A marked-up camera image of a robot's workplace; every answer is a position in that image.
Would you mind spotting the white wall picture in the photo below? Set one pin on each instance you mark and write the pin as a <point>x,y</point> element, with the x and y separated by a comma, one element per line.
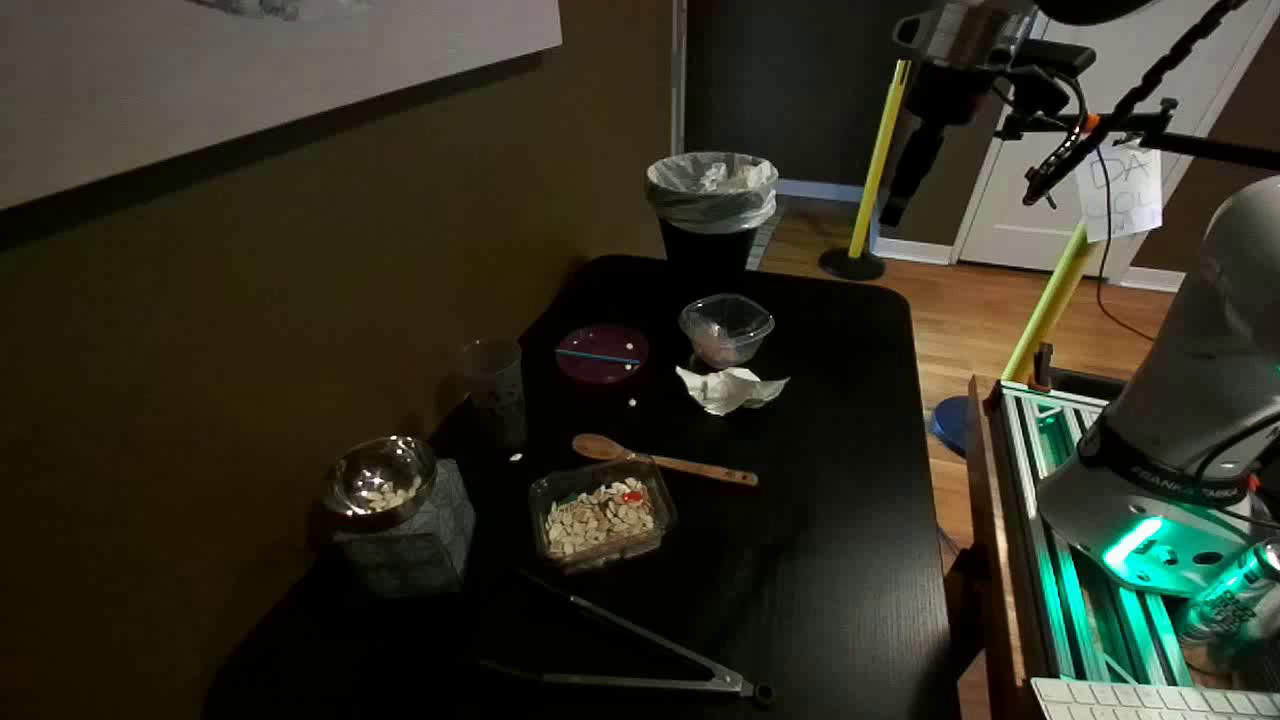
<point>110,86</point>

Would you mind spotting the clear container with food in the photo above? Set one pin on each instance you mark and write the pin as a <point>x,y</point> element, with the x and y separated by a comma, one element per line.
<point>603,515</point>

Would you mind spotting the metal tongs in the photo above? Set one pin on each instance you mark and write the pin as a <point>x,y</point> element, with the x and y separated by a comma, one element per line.
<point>679,665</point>

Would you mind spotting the metal bowl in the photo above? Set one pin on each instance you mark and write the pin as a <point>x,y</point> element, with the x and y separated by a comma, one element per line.
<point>379,479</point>

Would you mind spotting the white door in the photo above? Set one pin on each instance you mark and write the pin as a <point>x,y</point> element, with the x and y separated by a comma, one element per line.
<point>1085,69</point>

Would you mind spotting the green lit aluminium frame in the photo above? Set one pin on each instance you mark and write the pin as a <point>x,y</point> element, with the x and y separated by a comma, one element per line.
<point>1101,636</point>

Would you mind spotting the wooden spoon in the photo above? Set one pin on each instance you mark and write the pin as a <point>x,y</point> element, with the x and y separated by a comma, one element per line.
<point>608,449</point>

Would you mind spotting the dark drinking glass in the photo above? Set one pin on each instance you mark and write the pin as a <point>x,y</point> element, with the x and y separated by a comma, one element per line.
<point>493,381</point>

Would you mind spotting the trash bin with white liner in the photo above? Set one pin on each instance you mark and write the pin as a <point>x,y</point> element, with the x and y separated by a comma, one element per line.
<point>710,208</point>

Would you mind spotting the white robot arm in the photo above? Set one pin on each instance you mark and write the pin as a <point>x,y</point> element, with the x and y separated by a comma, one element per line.
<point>1157,487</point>

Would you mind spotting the clear plastic bowl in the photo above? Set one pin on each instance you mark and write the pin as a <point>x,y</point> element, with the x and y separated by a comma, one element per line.
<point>727,329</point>

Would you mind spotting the grey box under bowl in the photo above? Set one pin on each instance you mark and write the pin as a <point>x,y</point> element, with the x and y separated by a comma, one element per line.
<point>418,554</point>

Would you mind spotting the white paper towel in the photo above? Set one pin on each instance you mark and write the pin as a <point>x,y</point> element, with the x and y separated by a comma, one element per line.
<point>728,391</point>

